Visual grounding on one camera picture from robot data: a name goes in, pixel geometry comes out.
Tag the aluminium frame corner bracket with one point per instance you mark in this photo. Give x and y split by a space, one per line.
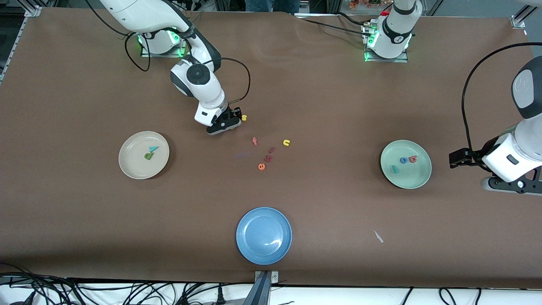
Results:
518 21

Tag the beige plate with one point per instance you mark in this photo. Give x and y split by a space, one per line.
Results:
135 165

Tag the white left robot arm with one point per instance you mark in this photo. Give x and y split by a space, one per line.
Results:
508 159

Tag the blue plate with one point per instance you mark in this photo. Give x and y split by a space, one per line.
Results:
264 236

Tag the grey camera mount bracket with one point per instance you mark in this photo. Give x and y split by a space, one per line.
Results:
262 288

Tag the brown table cover sheet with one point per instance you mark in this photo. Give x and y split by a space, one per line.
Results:
271 84

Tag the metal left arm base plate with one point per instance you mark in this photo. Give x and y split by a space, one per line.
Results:
389 60

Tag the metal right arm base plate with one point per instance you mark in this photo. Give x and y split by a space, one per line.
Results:
163 54

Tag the person in blue jeans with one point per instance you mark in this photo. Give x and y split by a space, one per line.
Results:
273 5

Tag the white rail strip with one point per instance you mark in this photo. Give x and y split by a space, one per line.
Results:
322 15

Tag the white tape scrap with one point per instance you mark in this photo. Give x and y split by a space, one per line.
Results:
378 236

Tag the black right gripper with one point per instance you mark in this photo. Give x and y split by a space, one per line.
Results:
232 113

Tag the green plate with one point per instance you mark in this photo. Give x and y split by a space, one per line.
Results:
405 178

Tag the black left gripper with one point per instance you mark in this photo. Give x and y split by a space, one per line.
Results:
473 157

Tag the orange artificial flowers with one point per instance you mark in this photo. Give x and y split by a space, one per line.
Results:
364 3

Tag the aluminium frame rail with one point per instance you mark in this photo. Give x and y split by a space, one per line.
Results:
15 44

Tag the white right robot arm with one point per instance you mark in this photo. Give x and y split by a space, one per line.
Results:
203 84

